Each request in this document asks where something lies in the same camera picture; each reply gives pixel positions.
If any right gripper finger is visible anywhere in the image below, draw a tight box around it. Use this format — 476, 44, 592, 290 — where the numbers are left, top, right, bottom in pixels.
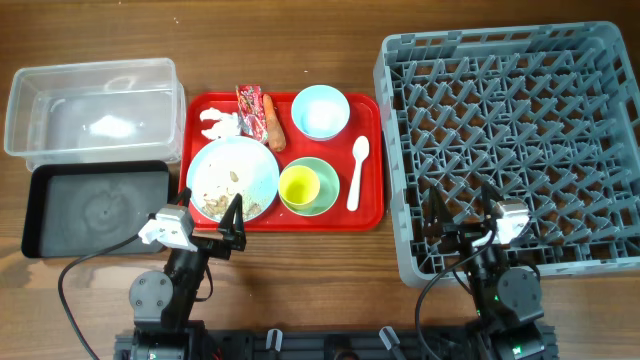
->
423, 186, 453, 227
481, 182, 503, 208

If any yellow cup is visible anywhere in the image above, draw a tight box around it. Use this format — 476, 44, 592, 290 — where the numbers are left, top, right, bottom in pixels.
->
278, 165, 320, 210

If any white plastic spoon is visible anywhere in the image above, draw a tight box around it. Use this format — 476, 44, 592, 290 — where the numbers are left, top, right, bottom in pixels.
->
347, 135, 370, 212

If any green bowl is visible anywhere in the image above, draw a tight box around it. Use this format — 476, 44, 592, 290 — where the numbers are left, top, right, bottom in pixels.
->
281, 157, 340, 217

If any light blue bowl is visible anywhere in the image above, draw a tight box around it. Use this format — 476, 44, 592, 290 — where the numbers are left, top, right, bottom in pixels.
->
291, 85, 351, 141

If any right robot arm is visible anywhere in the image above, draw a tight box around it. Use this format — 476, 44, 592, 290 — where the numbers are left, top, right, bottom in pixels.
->
414, 183, 547, 359

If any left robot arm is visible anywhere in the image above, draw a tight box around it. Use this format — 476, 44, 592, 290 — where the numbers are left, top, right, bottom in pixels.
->
114, 188, 246, 360

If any grey dishwasher rack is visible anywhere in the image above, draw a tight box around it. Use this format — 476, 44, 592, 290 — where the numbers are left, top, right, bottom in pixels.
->
373, 21, 639, 287

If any light blue plate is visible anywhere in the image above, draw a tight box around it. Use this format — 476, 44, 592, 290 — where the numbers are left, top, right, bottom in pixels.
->
186, 136, 280, 222

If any crumpled white tissue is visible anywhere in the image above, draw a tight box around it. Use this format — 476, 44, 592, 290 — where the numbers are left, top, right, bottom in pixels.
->
199, 107, 242, 141

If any red snack wrapper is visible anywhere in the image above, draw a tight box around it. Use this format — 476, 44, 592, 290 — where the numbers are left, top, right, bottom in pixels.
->
236, 85, 268, 144

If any clear plastic bin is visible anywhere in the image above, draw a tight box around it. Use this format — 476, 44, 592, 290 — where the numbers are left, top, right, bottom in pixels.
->
4, 58, 186, 170

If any orange carrot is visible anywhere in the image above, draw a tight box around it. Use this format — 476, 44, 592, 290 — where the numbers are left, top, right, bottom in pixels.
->
263, 94, 286, 152

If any black tray bin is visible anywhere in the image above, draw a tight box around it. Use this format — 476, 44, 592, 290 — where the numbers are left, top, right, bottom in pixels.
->
21, 160, 170, 258

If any red serving tray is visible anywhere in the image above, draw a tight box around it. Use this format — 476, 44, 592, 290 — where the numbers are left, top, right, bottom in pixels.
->
178, 91, 386, 234

